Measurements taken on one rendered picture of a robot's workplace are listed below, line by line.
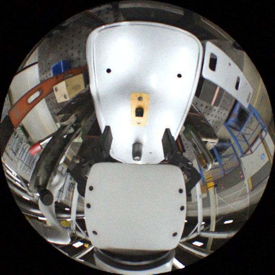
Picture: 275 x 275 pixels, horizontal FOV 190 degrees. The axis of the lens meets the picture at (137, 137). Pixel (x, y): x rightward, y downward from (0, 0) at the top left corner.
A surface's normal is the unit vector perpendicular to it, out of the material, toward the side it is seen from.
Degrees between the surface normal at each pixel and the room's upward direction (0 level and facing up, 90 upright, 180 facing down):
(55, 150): 81
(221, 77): 0
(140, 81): 0
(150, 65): 0
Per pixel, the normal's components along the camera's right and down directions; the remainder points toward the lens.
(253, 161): -1.00, -0.05
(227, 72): -0.04, 0.74
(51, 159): 0.98, 0.16
